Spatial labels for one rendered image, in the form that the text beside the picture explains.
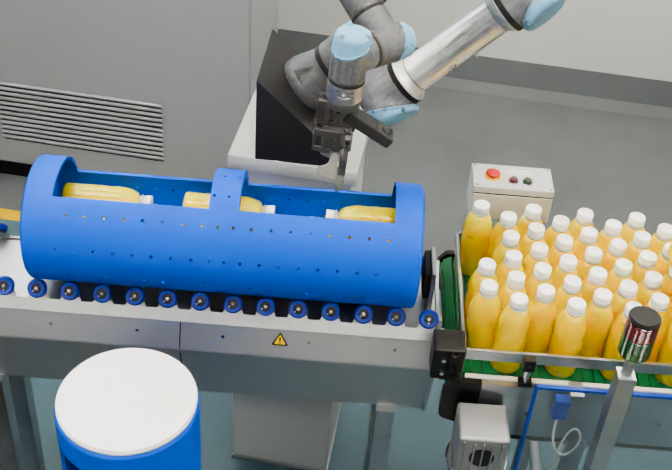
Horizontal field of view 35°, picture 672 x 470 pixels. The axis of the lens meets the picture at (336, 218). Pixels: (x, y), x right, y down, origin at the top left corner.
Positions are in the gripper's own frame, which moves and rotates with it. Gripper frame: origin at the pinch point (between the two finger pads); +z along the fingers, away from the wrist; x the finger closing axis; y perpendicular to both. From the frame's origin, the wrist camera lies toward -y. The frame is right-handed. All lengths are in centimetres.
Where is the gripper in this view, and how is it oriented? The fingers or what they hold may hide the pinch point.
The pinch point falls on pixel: (341, 178)
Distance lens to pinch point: 230.3
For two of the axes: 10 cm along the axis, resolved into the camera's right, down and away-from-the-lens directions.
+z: -1.2, 7.8, 6.2
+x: -0.7, 6.1, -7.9
